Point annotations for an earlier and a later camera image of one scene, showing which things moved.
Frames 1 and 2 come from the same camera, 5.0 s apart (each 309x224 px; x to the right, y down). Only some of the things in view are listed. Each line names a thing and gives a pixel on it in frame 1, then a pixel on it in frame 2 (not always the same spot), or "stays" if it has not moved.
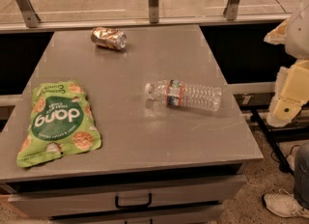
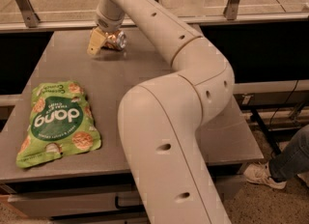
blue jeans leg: (301, 175) → (293, 159)
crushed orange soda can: (108, 38) stays
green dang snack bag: (61, 121) stays
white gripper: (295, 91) → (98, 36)
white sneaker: (285, 204) → (260, 173)
